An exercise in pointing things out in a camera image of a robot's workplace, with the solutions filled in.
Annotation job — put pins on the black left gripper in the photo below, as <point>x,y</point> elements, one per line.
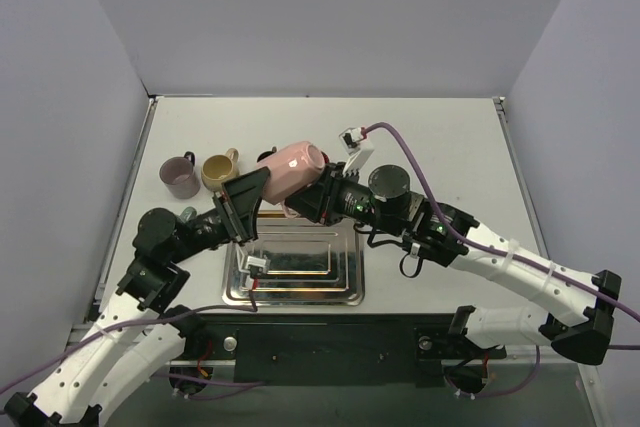
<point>232,217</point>

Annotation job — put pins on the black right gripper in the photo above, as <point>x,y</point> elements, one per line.
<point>325,195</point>

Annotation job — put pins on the beige round mug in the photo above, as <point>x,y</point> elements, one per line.
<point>220,168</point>

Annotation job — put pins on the pink faceted mug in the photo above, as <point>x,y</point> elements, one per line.
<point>291,168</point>

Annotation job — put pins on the brown glazed mug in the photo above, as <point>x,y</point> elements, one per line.
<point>267,153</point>

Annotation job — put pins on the teal glazed mug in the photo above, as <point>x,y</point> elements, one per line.
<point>188,214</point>

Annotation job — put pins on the lilac mug black handle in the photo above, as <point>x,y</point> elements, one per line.
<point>179,176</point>

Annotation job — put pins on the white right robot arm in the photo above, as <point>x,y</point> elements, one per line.
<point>570,311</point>

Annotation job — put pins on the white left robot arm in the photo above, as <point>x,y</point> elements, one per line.
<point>139,329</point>

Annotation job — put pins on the shiny steel tray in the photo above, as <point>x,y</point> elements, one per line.
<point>310,264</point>

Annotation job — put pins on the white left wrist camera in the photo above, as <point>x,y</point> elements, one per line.
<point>253,268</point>

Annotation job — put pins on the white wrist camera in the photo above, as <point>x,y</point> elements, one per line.
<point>358,147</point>
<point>253,268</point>

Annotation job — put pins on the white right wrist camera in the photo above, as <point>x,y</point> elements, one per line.
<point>358,147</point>

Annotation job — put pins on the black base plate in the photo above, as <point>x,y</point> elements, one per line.
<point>305,349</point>

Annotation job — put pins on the aluminium frame rail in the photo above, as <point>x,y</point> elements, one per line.
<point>473,149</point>

